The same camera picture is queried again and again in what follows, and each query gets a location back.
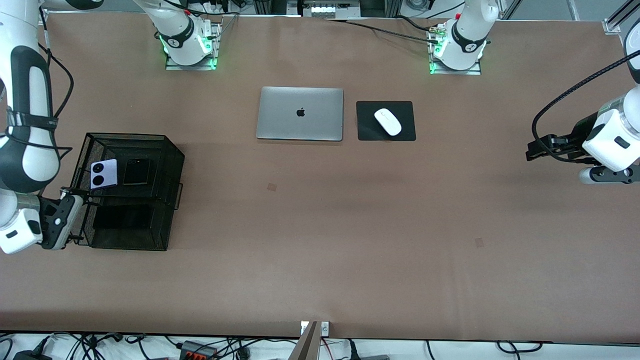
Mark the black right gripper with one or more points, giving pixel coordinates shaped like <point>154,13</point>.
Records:
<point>43,226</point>

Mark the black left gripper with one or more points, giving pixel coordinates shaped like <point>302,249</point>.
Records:
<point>576,135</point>

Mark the black slab smartphone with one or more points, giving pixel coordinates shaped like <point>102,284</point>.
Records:
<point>122,217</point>

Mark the lilac flip phone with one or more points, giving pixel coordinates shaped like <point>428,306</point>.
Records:
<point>111,170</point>

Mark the black flip phone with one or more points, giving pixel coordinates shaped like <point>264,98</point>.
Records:
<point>136,175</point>

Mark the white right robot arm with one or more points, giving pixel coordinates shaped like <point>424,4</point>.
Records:
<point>25,125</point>

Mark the black mesh two-tier tray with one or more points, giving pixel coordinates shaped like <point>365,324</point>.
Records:
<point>165,165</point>

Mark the black power adapter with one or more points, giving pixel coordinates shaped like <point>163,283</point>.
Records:
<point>30,356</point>

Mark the white computer mouse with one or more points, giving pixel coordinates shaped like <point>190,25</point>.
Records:
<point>389,122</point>

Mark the black mouse pad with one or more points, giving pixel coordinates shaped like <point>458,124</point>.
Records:
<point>367,130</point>

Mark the black hub with orange ports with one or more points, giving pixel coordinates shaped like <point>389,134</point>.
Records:
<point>197,350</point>

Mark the silver closed laptop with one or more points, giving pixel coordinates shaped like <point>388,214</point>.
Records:
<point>280,120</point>

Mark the white power strip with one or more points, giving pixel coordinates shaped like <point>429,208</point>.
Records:
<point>212,6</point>

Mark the grey device with white connectors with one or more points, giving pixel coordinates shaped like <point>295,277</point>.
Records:
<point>325,10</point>

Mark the aluminium profile bar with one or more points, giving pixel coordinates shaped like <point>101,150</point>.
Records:
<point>307,345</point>

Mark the aluminium frame profile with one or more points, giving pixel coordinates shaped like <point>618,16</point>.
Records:
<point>612,25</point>

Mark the small metal corner bracket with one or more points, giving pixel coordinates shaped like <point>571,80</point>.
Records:
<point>325,328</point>
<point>303,327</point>

